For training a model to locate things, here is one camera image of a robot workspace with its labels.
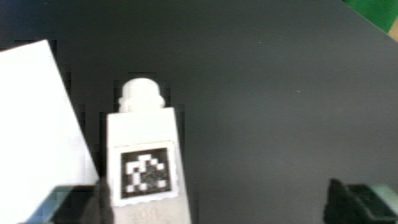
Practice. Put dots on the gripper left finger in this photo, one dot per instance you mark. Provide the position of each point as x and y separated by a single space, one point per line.
74 205

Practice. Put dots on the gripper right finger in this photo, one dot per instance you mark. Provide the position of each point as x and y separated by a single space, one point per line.
360 204

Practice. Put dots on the white chair leg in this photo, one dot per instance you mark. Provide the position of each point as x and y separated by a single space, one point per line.
144 167

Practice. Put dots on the white flat back panel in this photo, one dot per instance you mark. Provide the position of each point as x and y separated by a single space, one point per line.
44 158

